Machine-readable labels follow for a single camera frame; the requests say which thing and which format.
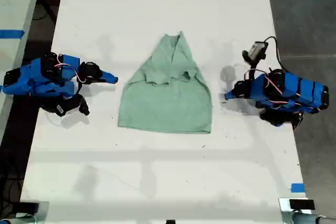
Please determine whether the pale green T-shirt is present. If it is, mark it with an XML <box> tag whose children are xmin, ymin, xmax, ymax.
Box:
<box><xmin>117</xmin><ymin>30</ymin><xmax>213</xmax><ymax>134</ymax></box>

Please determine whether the long blue tape strip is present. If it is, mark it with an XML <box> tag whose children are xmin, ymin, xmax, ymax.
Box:
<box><xmin>0</xmin><ymin>29</ymin><xmax>25</xmax><ymax>39</ymax></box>

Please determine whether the pale side table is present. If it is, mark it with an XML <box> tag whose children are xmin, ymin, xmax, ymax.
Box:
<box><xmin>0</xmin><ymin>0</ymin><xmax>45</xmax><ymax>137</ymax></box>

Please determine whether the short blue tape piece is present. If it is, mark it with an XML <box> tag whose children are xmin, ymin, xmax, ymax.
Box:
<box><xmin>290</xmin><ymin>183</ymin><xmax>306</xmax><ymax>194</ymax></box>

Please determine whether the small black box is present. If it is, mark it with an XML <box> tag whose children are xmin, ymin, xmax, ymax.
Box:
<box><xmin>289</xmin><ymin>199</ymin><xmax>316</xmax><ymax>211</ymax></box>

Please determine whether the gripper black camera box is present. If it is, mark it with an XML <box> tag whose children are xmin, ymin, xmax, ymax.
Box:
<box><xmin>55</xmin><ymin>94</ymin><xmax>90</xmax><ymax>118</ymax></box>

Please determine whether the gripper grey camera box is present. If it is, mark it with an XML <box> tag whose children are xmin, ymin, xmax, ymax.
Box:
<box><xmin>241</xmin><ymin>41</ymin><xmax>269</xmax><ymax>65</ymax></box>

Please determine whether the black camera cable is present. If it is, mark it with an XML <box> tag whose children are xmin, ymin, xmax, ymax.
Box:
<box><xmin>263</xmin><ymin>36</ymin><xmax>291</xmax><ymax>74</ymax></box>

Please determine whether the white corner bracket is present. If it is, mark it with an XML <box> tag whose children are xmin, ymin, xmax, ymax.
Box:
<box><xmin>278</xmin><ymin>197</ymin><xmax>316</xmax><ymax>224</ymax></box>

